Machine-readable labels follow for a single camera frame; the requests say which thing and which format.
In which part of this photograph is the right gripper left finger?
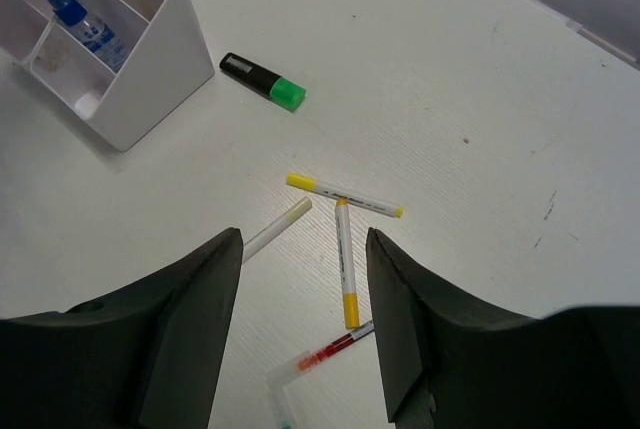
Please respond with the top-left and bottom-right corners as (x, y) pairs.
(1, 228), (243, 428)

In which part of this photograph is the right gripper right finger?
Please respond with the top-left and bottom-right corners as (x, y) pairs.
(366, 229), (639, 428)

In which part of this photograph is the white pen vertical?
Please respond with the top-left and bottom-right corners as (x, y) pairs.
(242, 197), (313, 263)

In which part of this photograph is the red pen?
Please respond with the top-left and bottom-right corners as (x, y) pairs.
(295, 320), (374, 373)

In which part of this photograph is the white pen orange tip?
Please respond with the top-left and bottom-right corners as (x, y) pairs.
(335, 199), (360, 329)

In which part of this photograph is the green highlighter marker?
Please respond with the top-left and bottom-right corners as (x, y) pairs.
(219, 52), (307, 112)

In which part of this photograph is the blue cap glue bottle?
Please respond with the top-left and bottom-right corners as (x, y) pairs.
(47, 0), (130, 73)

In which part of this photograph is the green ink pen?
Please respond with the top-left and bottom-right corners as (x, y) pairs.
(266, 351), (311, 429)

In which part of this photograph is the white pen yellow band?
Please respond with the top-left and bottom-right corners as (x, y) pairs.
(286, 173), (404, 218)

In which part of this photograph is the right white organizer tray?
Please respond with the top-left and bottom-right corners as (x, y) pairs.
(1, 0), (214, 151)

